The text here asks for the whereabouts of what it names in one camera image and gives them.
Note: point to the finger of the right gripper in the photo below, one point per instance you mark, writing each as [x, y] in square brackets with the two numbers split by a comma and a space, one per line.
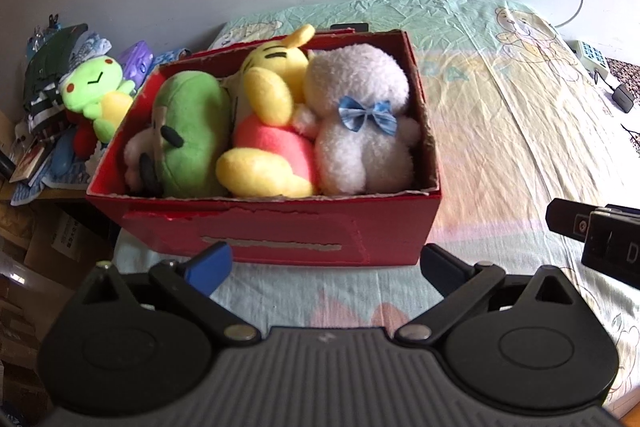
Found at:
[568, 218]

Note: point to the cartoon bear bed sheet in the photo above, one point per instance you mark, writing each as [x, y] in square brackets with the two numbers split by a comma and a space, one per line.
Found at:
[517, 123]

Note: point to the purple tissue pack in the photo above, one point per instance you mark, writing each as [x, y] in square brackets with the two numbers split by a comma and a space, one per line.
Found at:
[136, 62]

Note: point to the dark green folded clothes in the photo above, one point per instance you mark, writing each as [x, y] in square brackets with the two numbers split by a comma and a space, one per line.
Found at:
[48, 62]

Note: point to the yellow tiger plush toy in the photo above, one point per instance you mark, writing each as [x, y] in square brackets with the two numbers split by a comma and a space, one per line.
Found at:
[268, 157]

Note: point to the green frog plush toy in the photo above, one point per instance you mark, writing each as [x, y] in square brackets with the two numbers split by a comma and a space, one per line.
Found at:
[97, 90]

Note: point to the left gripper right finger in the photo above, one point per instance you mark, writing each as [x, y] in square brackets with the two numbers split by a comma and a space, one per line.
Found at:
[465, 290]

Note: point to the black smartphone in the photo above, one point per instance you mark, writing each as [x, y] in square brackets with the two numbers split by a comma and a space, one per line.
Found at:
[355, 27]

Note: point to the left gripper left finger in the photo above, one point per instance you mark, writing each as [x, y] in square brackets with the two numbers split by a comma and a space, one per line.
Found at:
[184, 289]

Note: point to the green pea plush toy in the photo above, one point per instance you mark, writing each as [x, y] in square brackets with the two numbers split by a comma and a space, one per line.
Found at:
[190, 129]

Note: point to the pink plush teddy bear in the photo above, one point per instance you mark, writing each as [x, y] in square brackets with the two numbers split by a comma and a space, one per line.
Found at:
[139, 144]

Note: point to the white plush bunny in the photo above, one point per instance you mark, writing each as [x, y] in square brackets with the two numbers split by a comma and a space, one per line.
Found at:
[355, 111]

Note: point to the brown floral tablecloth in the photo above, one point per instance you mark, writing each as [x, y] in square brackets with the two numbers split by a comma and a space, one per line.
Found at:
[627, 74]

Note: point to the red cardboard box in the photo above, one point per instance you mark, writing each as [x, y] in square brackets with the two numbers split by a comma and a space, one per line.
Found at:
[378, 229]

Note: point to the black charger adapter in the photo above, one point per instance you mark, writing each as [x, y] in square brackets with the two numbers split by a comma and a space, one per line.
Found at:
[623, 98]

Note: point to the cardboard box on floor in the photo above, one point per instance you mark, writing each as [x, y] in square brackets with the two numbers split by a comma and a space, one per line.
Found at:
[47, 248]

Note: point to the blue checkered cloth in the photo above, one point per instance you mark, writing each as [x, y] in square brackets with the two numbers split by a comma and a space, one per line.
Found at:
[71, 163]

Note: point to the white power strip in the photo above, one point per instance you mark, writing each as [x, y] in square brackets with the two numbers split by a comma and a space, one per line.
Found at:
[591, 58]

